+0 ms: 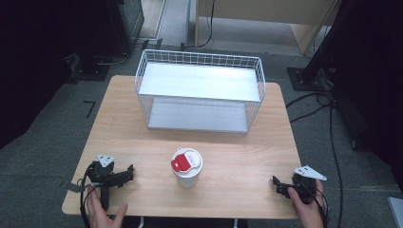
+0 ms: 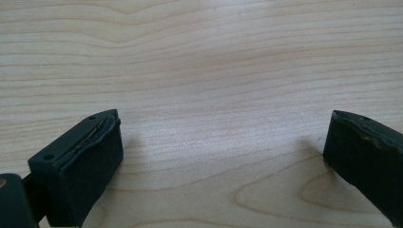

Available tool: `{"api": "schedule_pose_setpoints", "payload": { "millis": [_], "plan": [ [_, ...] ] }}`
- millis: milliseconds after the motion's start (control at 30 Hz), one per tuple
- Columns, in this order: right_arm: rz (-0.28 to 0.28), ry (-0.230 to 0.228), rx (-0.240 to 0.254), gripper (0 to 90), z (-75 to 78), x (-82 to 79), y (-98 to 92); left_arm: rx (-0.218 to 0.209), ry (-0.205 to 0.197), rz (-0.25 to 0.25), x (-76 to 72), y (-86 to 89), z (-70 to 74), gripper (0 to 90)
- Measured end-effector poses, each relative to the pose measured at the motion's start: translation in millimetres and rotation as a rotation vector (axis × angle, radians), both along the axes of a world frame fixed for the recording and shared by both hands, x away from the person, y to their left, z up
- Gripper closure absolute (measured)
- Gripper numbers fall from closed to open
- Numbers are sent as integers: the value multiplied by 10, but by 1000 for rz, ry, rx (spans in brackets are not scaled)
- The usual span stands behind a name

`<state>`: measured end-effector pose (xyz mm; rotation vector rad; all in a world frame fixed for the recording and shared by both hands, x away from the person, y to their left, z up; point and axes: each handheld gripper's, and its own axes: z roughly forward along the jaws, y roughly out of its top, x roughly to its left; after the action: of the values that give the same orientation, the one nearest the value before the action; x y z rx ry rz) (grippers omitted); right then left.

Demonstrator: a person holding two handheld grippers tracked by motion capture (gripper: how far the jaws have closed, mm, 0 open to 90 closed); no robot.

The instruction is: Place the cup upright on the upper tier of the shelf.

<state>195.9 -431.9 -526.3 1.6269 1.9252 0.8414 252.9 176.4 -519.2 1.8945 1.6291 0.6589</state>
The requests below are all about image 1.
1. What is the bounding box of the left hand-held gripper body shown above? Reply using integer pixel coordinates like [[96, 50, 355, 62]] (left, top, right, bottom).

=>
[[85, 154, 128, 211]]

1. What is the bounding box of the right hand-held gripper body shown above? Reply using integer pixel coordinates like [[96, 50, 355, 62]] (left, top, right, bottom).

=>
[[283, 164, 328, 204]]

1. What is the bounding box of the white cup with red lid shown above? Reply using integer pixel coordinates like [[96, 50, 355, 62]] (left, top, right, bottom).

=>
[[170, 146, 204, 189]]

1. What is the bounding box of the white wire shelf rack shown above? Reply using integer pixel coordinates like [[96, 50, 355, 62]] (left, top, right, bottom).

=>
[[134, 48, 267, 135]]

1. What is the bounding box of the person's right hand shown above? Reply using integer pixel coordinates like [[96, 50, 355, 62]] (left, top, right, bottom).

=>
[[287, 179, 326, 228]]

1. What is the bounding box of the person's left hand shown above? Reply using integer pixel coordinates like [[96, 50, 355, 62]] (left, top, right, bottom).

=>
[[86, 189, 129, 228]]

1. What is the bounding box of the white flat object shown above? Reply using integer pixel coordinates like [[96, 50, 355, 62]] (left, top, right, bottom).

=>
[[386, 196, 403, 228]]

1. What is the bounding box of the black stand base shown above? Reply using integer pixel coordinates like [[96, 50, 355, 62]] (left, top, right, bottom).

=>
[[65, 52, 131, 83]]

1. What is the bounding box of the dark cabinet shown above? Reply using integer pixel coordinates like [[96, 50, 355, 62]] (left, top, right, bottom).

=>
[[106, 0, 145, 55]]

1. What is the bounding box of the light wooden furniture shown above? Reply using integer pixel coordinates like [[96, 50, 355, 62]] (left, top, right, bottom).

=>
[[194, 0, 342, 55]]

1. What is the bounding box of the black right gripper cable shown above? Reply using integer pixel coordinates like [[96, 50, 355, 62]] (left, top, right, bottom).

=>
[[296, 184, 330, 228]]

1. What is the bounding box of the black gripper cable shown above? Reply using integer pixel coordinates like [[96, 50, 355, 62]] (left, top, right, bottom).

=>
[[78, 169, 102, 228], [296, 184, 330, 228]]

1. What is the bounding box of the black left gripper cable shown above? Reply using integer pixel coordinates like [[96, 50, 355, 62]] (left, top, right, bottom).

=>
[[78, 169, 102, 228]]

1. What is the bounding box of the long black floor cable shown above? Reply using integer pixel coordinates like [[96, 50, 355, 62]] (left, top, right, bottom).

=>
[[285, 90, 346, 228]]

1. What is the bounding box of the black stand with base plate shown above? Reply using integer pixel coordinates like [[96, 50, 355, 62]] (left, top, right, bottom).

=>
[[286, 0, 355, 93]]

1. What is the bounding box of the thin black hanging cable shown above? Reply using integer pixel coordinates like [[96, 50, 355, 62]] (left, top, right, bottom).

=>
[[180, 0, 217, 51]]

